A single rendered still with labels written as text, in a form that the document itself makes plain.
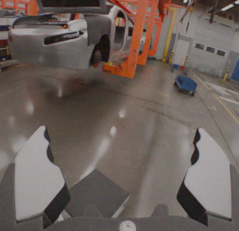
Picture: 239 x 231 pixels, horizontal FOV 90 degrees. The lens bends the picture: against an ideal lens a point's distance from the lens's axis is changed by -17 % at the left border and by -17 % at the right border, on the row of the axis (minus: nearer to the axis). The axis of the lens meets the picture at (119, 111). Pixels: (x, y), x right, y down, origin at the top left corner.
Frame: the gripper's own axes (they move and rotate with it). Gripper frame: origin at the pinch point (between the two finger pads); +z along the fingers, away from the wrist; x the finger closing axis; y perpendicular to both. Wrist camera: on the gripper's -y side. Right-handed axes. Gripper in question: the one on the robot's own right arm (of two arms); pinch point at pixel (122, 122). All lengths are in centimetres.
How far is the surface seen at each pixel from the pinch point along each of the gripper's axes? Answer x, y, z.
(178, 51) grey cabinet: 405, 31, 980
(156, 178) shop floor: 43, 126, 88
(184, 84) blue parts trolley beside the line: 204, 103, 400
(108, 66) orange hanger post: -21, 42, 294
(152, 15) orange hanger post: 100, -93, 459
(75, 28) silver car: -61, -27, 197
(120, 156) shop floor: 4, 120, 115
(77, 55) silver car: -59, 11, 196
